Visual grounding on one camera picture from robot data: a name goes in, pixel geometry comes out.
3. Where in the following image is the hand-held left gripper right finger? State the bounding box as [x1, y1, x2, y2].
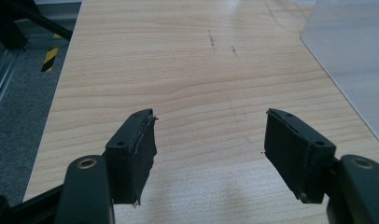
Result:
[263, 107, 337, 204]

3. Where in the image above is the silver metal rail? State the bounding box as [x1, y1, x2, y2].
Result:
[0, 46, 23, 119]

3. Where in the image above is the yellow black hazard tape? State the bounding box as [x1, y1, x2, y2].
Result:
[40, 33, 63, 73]

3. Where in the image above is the translucent white plastic mat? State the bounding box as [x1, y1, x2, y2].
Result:
[300, 0, 379, 148]

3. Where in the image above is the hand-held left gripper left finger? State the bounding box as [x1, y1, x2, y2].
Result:
[102, 107, 159, 207]

